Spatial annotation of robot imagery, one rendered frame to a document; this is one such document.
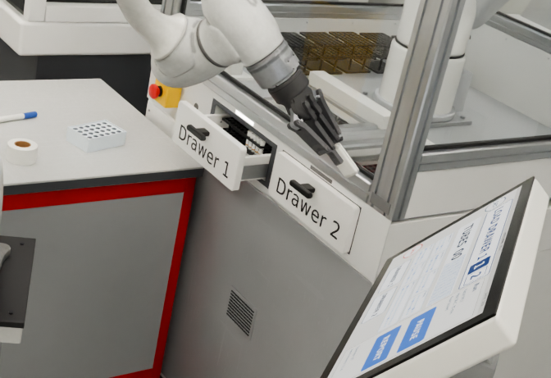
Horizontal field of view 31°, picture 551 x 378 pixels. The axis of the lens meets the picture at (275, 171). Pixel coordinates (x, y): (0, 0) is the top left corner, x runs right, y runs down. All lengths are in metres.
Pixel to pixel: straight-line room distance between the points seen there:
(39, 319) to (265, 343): 0.56
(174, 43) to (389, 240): 0.59
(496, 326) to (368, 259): 0.86
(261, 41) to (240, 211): 0.73
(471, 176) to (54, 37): 1.40
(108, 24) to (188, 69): 1.19
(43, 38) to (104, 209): 0.72
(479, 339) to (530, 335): 1.37
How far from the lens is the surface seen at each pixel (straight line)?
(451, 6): 1.85
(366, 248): 2.06
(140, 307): 2.65
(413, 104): 1.92
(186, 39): 1.86
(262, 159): 2.29
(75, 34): 3.00
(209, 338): 2.62
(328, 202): 2.11
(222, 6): 1.78
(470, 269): 1.43
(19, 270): 1.91
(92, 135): 2.49
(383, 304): 1.55
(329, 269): 2.16
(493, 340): 1.24
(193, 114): 2.38
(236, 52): 1.80
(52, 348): 2.59
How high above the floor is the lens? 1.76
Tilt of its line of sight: 23 degrees down
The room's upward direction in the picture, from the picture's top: 12 degrees clockwise
